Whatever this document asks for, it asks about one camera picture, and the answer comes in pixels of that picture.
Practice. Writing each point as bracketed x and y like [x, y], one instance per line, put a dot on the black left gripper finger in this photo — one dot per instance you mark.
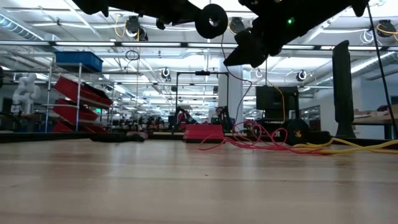
[194, 11]

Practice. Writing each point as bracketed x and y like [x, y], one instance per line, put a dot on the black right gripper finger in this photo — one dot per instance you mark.
[248, 49]

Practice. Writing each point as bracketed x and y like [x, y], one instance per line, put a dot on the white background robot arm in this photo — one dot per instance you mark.
[26, 93]

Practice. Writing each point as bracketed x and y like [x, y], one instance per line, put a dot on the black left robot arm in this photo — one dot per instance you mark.
[90, 6]

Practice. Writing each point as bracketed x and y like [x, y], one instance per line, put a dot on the black background robot arm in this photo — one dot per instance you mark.
[225, 116]

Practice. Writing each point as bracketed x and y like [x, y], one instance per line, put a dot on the long ceiling light strip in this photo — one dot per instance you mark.
[155, 44]

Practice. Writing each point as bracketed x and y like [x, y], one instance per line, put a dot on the white building column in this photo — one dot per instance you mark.
[230, 93]

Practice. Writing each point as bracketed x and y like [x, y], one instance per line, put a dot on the black monitor on stand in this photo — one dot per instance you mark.
[270, 99]

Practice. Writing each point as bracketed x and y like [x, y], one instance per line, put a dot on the blue storage bin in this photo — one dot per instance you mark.
[79, 60]

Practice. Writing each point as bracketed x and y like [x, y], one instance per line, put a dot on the red box with dark lid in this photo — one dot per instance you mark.
[203, 132]

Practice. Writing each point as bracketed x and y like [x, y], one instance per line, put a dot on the metal rack with red bins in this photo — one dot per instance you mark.
[93, 97]

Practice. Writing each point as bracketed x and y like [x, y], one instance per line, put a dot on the black pouch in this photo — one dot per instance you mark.
[320, 137]

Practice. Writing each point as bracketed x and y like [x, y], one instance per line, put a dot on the wooden workbench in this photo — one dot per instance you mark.
[373, 119]

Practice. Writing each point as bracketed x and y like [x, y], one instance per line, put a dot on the black glove with red cuff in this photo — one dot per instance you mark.
[109, 137]

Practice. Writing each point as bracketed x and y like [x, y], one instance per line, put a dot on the black gantry frame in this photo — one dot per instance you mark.
[202, 73]

